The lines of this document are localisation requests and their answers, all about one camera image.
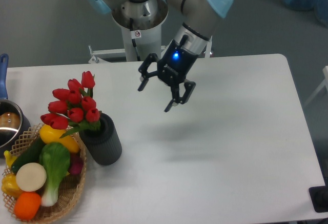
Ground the red tulip bouquet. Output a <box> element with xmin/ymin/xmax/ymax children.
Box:
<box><xmin>40</xmin><ymin>71</ymin><xmax>101</xmax><ymax>137</ymax></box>

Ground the orange fruit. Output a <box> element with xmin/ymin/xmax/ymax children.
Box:
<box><xmin>14</xmin><ymin>192</ymin><xmax>41</xmax><ymax>221</ymax></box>

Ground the dark green cucumber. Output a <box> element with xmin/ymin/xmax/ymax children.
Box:
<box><xmin>11</xmin><ymin>136</ymin><xmax>46</xmax><ymax>174</ymax></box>

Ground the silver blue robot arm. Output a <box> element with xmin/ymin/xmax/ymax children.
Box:
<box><xmin>87</xmin><ymin>0</ymin><xmax>234</xmax><ymax>110</ymax></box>

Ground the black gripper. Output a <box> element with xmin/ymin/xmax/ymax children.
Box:
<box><xmin>137</xmin><ymin>39</ymin><xmax>199</xmax><ymax>113</ymax></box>

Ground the dark grey ribbed vase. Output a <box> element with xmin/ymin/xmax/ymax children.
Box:
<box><xmin>79</xmin><ymin>113</ymin><xmax>122</xmax><ymax>166</ymax></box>

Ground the round white radish slice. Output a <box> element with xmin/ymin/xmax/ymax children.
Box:
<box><xmin>16</xmin><ymin>162</ymin><xmax>47</xmax><ymax>192</ymax></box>

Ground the black device at table edge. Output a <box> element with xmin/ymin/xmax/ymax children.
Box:
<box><xmin>309</xmin><ymin>186</ymin><xmax>327</xmax><ymax>213</ymax></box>

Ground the yellow bell pepper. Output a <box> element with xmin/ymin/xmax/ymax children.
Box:
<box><xmin>2</xmin><ymin>173</ymin><xmax>23</xmax><ymax>198</ymax></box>

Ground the purple red radish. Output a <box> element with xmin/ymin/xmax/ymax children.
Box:
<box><xmin>68</xmin><ymin>153</ymin><xmax>84</xmax><ymax>175</ymax></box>

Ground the woven wicker basket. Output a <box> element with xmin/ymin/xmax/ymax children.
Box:
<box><xmin>1</xmin><ymin>124</ymin><xmax>87</xmax><ymax>223</ymax></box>

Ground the white frame at right edge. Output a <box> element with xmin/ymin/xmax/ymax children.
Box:
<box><xmin>304</xmin><ymin>66</ymin><xmax>327</xmax><ymax>106</ymax></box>

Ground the blue handled saucepan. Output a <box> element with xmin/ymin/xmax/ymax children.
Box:
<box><xmin>1</xmin><ymin>53</ymin><xmax>30</xmax><ymax>159</ymax></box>

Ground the green bok choy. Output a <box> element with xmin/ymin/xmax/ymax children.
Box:
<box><xmin>39</xmin><ymin>142</ymin><xmax>70</xmax><ymax>207</ymax></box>

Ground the yellow squash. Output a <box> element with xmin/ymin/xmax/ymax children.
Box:
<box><xmin>39</xmin><ymin>125</ymin><xmax>80</xmax><ymax>154</ymax></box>

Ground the yellow banana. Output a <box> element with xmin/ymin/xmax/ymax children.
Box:
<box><xmin>4</xmin><ymin>150</ymin><xmax>17</xmax><ymax>169</ymax></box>

